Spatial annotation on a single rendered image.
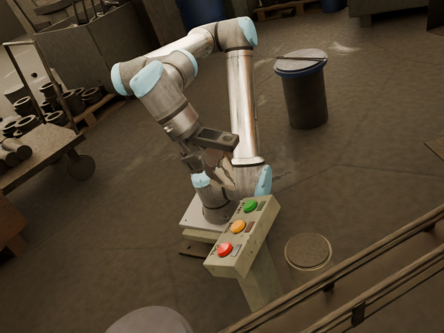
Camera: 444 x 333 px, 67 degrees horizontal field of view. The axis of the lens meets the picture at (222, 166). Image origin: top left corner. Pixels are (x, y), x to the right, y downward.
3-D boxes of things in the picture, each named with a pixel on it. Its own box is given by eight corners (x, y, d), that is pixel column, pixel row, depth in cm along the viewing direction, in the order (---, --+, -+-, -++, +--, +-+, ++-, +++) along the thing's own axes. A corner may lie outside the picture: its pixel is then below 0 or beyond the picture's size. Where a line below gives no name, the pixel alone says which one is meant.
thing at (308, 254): (349, 330, 117) (337, 235, 86) (340, 365, 109) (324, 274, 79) (314, 318, 123) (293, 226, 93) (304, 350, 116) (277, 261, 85)
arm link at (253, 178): (237, 195, 154) (224, 26, 143) (275, 195, 148) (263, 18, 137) (226, 204, 140) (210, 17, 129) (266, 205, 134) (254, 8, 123)
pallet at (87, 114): (94, 92, 405) (74, 57, 379) (137, 94, 357) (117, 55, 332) (4, 152, 338) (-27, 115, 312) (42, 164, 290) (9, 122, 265)
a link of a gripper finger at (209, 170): (224, 176, 88) (205, 151, 85) (228, 175, 87) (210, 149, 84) (215, 188, 86) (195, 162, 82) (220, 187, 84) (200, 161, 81)
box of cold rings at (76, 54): (142, 57, 462) (112, -9, 411) (194, 53, 410) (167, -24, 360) (74, 104, 390) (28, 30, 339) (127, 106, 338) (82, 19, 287)
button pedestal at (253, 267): (311, 312, 125) (282, 195, 89) (289, 377, 111) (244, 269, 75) (272, 298, 134) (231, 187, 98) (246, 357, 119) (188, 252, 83)
